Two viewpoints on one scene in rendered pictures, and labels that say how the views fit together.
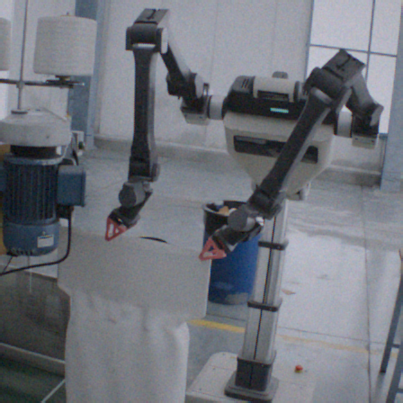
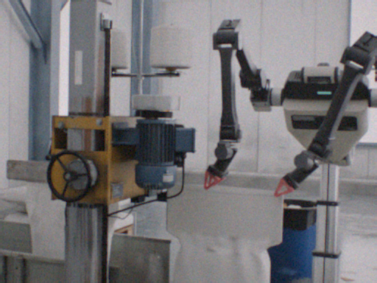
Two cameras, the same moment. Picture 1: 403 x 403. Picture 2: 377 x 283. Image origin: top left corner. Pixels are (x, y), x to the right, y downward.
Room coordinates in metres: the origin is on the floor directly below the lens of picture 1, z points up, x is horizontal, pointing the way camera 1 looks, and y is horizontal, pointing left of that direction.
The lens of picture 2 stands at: (-0.61, 0.06, 1.36)
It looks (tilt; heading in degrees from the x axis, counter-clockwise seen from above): 3 degrees down; 7
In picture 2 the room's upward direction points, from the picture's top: 1 degrees clockwise
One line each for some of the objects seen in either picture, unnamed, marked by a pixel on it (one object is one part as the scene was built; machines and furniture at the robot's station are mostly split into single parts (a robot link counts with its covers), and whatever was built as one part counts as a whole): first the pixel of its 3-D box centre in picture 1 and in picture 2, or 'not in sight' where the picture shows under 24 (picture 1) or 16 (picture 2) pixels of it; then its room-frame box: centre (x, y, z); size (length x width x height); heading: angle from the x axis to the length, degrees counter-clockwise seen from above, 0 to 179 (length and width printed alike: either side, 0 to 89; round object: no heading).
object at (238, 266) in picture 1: (231, 252); (291, 242); (3.90, -0.24, 0.32); 0.51 x 0.48 x 0.65; 166
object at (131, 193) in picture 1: (138, 183); (227, 144); (1.58, 0.19, 1.24); 0.11 x 0.09 x 0.12; 164
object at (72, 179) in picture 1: (72, 189); (184, 143); (1.39, 0.33, 1.25); 0.10 x 0.08 x 0.12; 11
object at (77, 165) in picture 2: not in sight; (80, 173); (1.26, 0.68, 1.14); 0.11 x 0.06 x 0.11; 76
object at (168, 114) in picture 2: (33, 148); (156, 115); (1.36, 0.43, 1.35); 0.12 x 0.12 x 0.04
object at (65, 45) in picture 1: (65, 47); (171, 48); (1.51, 0.41, 1.61); 0.17 x 0.17 x 0.17
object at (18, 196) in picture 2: not in sight; (37, 193); (4.42, 2.15, 0.56); 0.66 x 0.43 x 0.15; 164
